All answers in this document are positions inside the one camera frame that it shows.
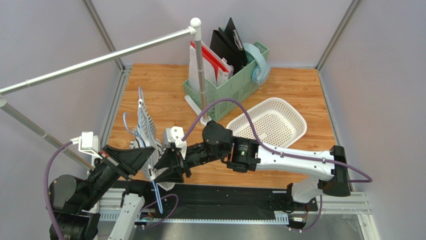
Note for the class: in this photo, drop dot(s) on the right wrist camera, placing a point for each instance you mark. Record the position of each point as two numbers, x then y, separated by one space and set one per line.
175 135

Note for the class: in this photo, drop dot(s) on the red folder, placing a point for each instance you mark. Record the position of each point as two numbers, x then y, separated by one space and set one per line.
216 62

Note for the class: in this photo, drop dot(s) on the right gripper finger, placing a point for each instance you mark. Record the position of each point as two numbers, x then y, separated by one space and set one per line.
169 159
172 174

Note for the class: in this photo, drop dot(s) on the silver clothes rack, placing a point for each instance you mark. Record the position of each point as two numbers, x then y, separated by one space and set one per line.
193 30

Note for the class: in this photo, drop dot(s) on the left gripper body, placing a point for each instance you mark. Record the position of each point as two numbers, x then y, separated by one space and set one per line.
104 174

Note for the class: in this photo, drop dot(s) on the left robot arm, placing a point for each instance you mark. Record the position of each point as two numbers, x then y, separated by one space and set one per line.
70 199

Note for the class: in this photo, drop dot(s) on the white document folder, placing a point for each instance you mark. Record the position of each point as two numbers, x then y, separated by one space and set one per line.
209 72

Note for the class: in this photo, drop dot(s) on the white perforated plastic basket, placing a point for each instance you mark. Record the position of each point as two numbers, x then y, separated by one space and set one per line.
277 122

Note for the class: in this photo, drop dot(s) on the black folder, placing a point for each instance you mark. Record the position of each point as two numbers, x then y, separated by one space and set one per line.
221 48

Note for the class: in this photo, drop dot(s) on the green plastic file basket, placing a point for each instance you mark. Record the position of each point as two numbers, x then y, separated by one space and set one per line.
239 87

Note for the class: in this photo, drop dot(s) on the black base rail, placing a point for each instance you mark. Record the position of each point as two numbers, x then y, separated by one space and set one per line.
212 204

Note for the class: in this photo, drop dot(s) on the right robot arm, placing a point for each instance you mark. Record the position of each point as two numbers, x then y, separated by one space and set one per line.
325 170

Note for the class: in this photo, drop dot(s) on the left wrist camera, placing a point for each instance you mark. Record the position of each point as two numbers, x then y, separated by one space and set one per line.
88 143

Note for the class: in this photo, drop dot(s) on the black clipboard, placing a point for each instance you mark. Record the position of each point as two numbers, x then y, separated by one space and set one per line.
231 38

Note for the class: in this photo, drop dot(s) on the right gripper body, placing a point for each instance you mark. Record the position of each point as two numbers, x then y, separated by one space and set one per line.
180 159

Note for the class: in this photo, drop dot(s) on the blue wire hanger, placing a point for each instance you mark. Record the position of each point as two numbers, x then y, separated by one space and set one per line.
155 185

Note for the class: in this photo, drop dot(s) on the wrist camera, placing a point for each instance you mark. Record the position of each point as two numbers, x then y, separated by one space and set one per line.
88 143
175 135

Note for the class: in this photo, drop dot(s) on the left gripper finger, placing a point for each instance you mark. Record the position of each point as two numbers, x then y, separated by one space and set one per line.
131 169
133 157

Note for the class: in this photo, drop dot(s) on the black white striped tank top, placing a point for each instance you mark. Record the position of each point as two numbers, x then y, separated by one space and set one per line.
145 135

